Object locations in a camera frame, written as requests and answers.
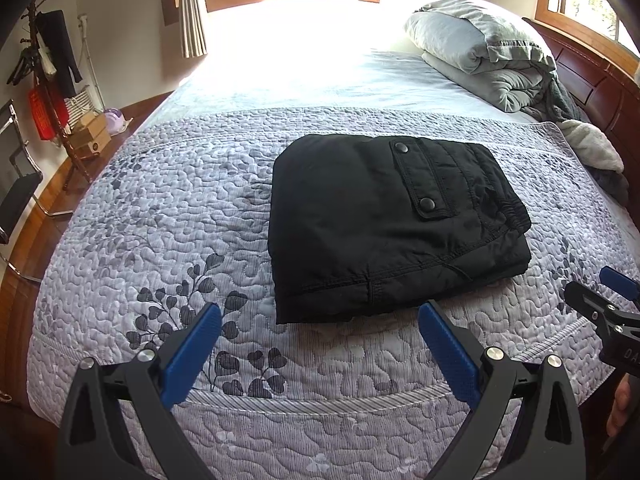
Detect pale purple appliance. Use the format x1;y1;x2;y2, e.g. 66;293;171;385
102;107;134;136

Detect black mesh chair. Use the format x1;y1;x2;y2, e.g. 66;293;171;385
0;100;46;281

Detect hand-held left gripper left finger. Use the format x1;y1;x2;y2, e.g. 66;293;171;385
56;301;223;480

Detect grey floral quilted bedspread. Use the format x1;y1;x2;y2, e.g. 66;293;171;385
25;50;640;480

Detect wooden coat rack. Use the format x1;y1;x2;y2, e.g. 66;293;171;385
20;0;94;191

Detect wooden headboard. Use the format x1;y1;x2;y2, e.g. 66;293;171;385
522;17;640;211

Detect black clothes hangers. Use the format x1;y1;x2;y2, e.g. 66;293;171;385
6;42;41;86

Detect white fluffy blanket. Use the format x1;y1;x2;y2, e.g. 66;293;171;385
557;120;626;172

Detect white power strip cable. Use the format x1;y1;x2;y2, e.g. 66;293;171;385
79;14;107;108

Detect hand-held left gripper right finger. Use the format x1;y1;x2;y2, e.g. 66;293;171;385
417;300;587;480

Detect light grey folded blanket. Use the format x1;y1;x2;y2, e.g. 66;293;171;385
422;52;547;114

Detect person's right hand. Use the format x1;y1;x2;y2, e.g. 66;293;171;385
606;375;632;436

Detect dark grey fleece blanket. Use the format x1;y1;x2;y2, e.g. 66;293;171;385
542;67;632;206

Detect black jacket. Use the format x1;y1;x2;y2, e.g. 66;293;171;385
267;133;532;325

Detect cardboard box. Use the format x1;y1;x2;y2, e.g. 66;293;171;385
69;110;109;137
70;127;114;161

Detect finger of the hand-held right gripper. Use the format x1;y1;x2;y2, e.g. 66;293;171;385
599;266;640;306
564;280;621;331

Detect black hanging garment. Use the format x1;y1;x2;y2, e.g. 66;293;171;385
37;9;84;99

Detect red bag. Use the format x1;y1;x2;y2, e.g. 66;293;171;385
27;87;70;142

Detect grey curtain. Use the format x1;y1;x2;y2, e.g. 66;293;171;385
175;0;209;59

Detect white wire rack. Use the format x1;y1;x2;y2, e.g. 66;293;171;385
65;85;98;128

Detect grey folded duvet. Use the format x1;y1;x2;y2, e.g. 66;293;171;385
404;0;558;86

